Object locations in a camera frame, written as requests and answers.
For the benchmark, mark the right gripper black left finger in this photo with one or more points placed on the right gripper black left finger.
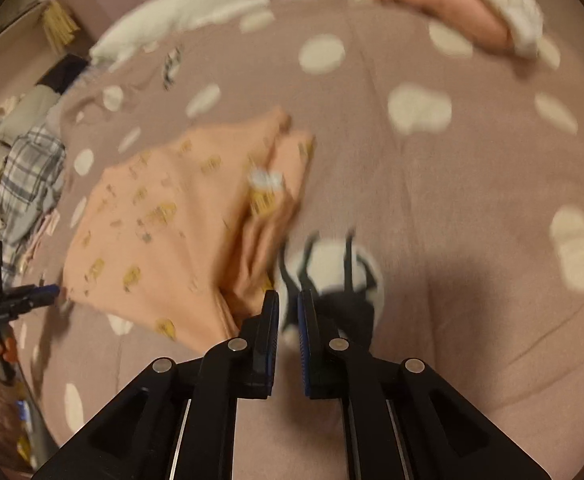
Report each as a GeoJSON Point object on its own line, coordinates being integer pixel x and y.
{"type": "Point", "coordinates": [177, 420]}

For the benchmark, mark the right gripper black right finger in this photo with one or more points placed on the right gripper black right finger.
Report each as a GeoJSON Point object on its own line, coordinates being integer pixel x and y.
{"type": "Point", "coordinates": [402, 420]}

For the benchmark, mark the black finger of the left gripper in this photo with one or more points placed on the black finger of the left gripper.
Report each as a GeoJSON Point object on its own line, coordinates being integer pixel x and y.
{"type": "Point", "coordinates": [47, 294]}

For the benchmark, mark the peach cartoon print shirt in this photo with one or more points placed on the peach cartoon print shirt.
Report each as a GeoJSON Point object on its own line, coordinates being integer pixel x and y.
{"type": "Point", "coordinates": [181, 238]}

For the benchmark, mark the light pink folded garment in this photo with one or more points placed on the light pink folded garment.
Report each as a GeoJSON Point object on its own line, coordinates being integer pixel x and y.
{"type": "Point", "coordinates": [47, 228]}

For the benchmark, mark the plaid grey blue quilt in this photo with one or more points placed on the plaid grey blue quilt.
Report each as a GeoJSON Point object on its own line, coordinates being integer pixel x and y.
{"type": "Point", "coordinates": [30, 187]}

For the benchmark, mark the grey beige pillow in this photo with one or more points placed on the grey beige pillow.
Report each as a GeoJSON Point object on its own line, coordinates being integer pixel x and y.
{"type": "Point", "coordinates": [30, 112]}

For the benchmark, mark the mauve polka dot blanket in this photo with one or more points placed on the mauve polka dot blanket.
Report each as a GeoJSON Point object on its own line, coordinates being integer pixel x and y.
{"type": "Point", "coordinates": [444, 204]}

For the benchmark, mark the dark brown pillow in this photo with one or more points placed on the dark brown pillow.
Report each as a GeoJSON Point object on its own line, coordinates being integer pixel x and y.
{"type": "Point", "coordinates": [61, 75]}

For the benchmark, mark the white goose plush toy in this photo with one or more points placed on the white goose plush toy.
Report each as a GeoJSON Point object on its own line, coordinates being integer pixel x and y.
{"type": "Point", "coordinates": [154, 19]}

